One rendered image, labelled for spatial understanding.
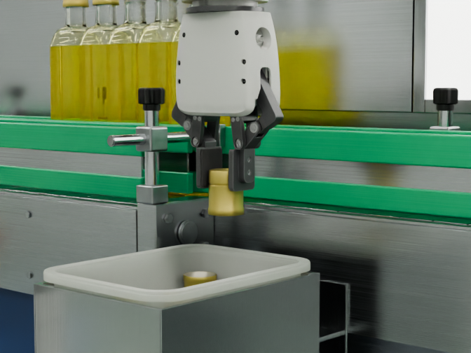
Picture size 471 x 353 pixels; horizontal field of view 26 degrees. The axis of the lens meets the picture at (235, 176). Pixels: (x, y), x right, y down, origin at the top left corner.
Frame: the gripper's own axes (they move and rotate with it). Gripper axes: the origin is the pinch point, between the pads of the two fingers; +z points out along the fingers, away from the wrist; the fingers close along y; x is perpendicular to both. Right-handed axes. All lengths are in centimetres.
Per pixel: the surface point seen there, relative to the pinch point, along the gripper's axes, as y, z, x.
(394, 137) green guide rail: -10.7, -2.8, -13.7
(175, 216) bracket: 12.2, 6.3, -5.6
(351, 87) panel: 5.7, -7.7, -30.0
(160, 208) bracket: 12.2, 5.2, -3.2
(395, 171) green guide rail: -10.7, 0.7, -14.0
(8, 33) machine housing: 79, -17, -33
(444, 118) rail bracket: -11.3, -4.5, -22.6
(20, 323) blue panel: 38.9, 22.3, -4.7
